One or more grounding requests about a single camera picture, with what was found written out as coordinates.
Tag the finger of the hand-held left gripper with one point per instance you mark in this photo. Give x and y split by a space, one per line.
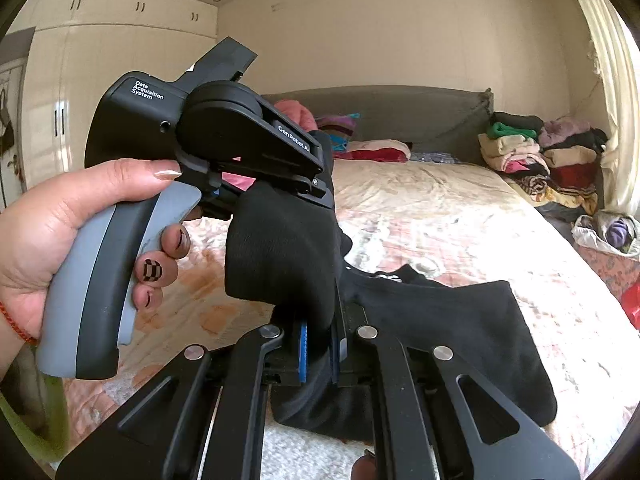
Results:
316 187
216 199

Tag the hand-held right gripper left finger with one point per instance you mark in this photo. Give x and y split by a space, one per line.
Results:
302 355

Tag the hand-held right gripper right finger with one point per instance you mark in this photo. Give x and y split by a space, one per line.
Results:
340 352

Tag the black sweater with orange patches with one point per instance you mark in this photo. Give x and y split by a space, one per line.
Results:
450 330

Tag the person's left forearm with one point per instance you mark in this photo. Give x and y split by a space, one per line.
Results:
12 345

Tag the pile of folded clothes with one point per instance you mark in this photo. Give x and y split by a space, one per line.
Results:
545 160

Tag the plastic bag of clothes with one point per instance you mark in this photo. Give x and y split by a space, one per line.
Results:
610 232

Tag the person's left hand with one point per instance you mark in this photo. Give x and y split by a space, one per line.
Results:
40 230

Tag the red cloth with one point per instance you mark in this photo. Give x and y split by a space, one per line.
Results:
375 156

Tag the striped pillow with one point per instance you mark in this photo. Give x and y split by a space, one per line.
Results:
340 124

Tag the cream pillow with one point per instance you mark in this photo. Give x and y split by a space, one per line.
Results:
375 145

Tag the pink quilt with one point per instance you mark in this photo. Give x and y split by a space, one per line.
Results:
295 110

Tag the cream wardrobe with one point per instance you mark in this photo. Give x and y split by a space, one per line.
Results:
100 60

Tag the beige bed cover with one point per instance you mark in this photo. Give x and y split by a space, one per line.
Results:
425 185

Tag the grey bed headboard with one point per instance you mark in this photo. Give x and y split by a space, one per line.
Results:
400 115

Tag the blue patterned cloth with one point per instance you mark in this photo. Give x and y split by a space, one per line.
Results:
435 158

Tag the pink patterned cloth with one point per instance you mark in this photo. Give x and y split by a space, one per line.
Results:
612 270

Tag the red bag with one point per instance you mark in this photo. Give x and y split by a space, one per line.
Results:
632 305

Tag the cream curtain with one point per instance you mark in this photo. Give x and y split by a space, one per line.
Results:
610 85

